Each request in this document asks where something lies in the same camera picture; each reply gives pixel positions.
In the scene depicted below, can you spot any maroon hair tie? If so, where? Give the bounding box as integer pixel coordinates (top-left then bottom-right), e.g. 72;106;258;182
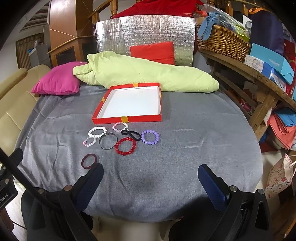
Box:
81;153;98;170

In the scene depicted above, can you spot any white pearl bracelet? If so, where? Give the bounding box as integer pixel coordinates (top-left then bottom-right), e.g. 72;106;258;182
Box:
87;126;108;139

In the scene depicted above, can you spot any pink white bead bracelet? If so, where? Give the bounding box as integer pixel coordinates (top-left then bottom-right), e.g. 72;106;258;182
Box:
112;121;129;133

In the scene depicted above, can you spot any purple bead bracelet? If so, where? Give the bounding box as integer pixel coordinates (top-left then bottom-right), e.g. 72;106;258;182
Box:
140;129;161;146

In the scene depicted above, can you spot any floral paper bag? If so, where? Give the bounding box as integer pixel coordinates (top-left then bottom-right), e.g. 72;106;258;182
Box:
264;154;295;199

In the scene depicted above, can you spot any silver metal bangle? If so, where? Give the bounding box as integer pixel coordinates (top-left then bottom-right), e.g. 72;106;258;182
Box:
99;132;118;150

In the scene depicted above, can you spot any grey blanket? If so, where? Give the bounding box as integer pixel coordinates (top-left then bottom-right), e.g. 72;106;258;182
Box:
16;85;263;222

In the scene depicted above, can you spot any beige leather sofa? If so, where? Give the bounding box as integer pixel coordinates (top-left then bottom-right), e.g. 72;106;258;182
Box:
0;65;51;155

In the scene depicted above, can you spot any wooden side table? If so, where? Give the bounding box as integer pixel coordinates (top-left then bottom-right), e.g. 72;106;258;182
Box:
199;50;295;140

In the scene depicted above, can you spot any red shallow box lid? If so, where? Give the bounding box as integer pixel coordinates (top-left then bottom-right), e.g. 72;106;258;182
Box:
92;83;162;125

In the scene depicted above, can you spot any magenta pillow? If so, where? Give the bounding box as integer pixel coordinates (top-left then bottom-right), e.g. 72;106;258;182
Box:
31;61;86;95

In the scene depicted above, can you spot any light green folded quilt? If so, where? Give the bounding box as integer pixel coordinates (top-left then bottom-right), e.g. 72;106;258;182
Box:
73;51;219;93

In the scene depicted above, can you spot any white patterned box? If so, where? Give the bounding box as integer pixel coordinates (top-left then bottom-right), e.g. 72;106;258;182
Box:
244;55;264;73

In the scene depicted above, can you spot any blue fashion box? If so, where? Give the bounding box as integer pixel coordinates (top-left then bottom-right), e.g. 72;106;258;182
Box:
250;43;295;84

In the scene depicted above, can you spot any wicker basket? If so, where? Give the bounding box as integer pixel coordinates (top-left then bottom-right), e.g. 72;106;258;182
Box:
196;25;251;62

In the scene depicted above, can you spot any red cushion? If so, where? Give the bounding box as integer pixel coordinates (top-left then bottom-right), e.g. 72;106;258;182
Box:
129;42;175;65

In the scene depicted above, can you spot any silver insulation foil mat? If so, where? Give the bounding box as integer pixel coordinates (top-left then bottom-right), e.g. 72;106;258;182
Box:
93;15;196;66

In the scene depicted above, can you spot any navy tote bag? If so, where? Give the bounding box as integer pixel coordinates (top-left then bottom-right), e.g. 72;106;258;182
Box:
248;8;284;55

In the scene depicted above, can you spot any wooden cabinet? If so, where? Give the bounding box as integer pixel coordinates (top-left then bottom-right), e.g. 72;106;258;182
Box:
49;0;93;67

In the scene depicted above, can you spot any red fabric on headboard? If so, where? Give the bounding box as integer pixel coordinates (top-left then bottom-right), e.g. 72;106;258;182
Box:
112;0;204;19

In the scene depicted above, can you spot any black cable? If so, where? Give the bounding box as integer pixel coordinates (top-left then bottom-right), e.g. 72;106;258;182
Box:
0;148;98;241

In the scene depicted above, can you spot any small pink pearl bracelet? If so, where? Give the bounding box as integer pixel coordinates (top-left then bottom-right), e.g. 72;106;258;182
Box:
82;136;97;148

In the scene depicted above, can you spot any red bead bracelet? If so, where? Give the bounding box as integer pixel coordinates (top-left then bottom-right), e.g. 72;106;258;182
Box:
114;136;137;156

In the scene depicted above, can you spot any black hair tie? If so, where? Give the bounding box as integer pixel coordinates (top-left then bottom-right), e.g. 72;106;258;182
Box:
121;129;142;141

